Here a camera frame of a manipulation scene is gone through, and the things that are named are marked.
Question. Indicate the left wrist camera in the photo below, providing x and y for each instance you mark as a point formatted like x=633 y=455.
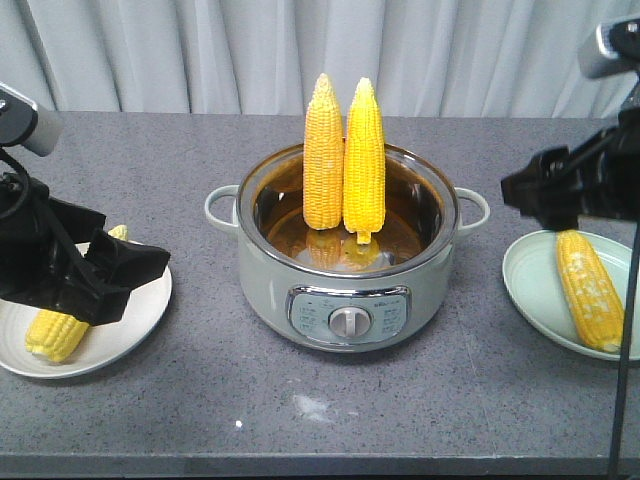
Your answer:
x=25 y=122

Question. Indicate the white round plate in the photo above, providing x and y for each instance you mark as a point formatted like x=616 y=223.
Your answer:
x=99 y=347

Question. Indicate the light green round plate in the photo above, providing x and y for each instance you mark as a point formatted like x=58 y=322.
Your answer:
x=534 y=286

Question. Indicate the light green electric cooking pot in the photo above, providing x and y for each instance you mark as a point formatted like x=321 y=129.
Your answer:
x=324 y=290

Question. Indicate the white-speckled yellow corn cob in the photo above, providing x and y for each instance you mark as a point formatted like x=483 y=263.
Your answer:
x=594 y=304

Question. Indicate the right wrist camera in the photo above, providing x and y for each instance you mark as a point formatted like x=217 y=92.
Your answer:
x=611 y=49

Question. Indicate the pale yellow corn cob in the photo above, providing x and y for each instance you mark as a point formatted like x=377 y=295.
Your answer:
x=54 y=335

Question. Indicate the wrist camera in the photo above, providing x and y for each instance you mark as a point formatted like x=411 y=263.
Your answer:
x=611 y=49
x=25 y=122

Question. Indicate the grey pleated curtain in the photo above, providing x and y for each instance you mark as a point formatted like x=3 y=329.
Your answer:
x=425 y=58

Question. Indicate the orange-yellow corn cob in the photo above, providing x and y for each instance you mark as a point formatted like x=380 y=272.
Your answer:
x=323 y=152

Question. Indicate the bright yellow corn cob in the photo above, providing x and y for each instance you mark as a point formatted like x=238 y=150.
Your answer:
x=364 y=208

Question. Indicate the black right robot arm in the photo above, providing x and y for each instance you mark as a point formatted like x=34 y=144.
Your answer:
x=599 y=178

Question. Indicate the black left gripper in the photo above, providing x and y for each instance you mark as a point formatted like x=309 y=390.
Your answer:
x=42 y=267

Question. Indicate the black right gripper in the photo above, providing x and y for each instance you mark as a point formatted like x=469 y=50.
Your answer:
x=601 y=177

